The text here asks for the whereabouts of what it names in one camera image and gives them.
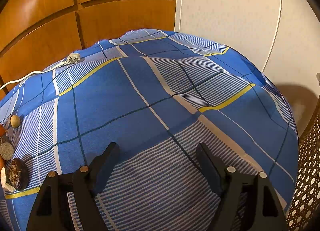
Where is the blue plaid tablecloth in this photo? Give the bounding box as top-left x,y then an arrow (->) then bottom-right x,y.
1,29 -> 298,230

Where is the white wall cable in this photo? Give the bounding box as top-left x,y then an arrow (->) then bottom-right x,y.
261,0 -> 283,73

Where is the small beige round fruit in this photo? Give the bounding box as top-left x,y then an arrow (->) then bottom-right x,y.
10,114 -> 21,128

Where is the wooden wardrobe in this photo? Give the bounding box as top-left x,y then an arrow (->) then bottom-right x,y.
1,0 -> 176,96

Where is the brown perforated basket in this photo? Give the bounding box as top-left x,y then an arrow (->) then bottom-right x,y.
286,104 -> 320,230

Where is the dark cut eggplant piece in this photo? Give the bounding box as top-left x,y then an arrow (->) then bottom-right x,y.
0,135 -> 14,161

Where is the beige cut fruit piece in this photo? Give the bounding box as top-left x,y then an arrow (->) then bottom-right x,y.
1,167 -> 16,193

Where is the orange tangerine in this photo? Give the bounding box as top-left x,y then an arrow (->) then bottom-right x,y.
0,124 -> 6,137

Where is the white power plug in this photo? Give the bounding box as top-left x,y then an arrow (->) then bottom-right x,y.
66,53 -> 80,65

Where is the white power cable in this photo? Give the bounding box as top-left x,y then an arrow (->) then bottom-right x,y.
0,60 -> 70,91

